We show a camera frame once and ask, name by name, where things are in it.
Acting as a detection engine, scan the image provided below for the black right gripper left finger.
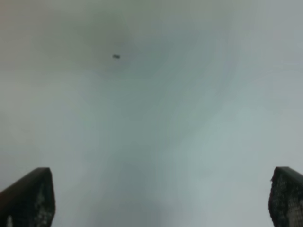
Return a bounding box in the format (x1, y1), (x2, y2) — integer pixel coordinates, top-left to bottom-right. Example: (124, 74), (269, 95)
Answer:
(0, 167), (56, 227)

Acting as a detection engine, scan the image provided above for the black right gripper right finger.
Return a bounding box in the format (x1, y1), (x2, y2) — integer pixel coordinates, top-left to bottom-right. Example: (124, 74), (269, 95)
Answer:
(268, 166), (303, 227)

